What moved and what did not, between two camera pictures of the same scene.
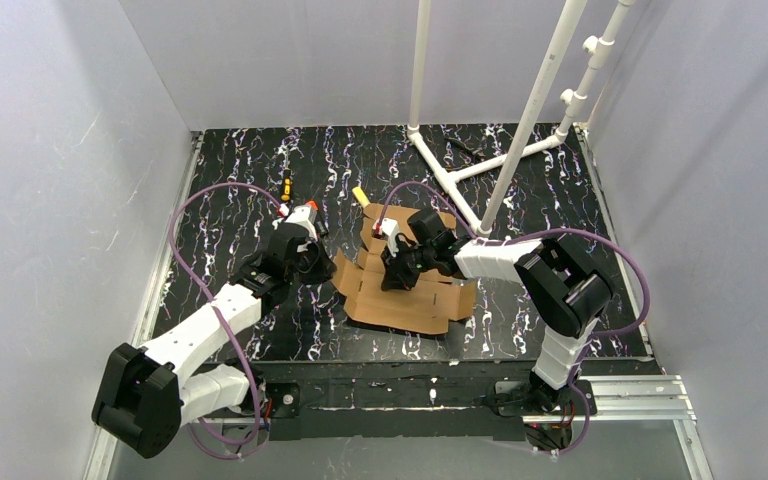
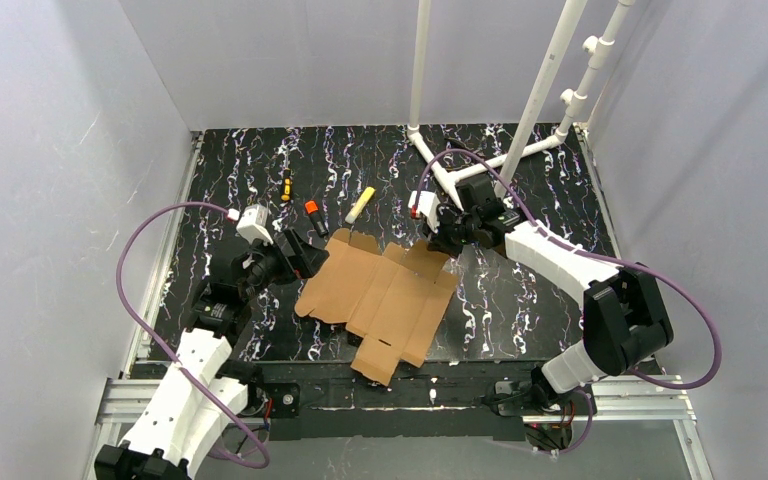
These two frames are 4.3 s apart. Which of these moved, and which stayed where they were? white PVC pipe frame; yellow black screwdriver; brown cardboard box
Moved: brown cardboard box
Stayed: yellow black screwdriver; white PVC pipe frame
